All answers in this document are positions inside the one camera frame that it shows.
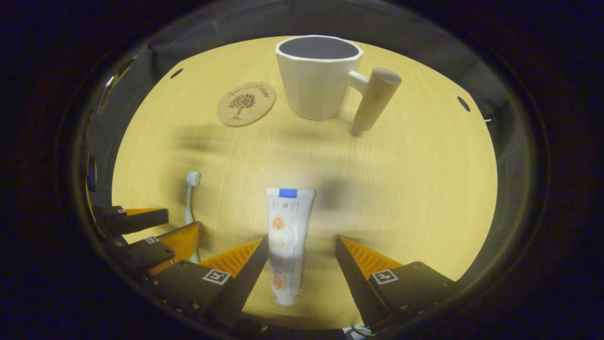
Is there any white cup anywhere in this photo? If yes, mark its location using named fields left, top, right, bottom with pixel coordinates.
left=276, top=35, right=402, bottom=137

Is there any wooden desktop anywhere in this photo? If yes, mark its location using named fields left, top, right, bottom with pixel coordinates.
left=112, top=36, right=498, bottom=330

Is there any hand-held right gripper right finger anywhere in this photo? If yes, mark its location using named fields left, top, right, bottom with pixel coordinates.
left=335, top=235, right=458, bottom=326

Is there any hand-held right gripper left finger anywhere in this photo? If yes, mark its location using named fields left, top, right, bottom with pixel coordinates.
left=153, top=238, right=268, bottom=327

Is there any white toothbrush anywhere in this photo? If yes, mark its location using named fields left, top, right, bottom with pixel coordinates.
left=185, top=171, right=202, bottom=264

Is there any white toothpaste tube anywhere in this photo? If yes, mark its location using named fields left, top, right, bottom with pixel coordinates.
left=266, top=187, right=315, bottom=306

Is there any round cork coaster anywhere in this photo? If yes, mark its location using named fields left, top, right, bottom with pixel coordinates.
left=217, top=81, right=277, bottom=128

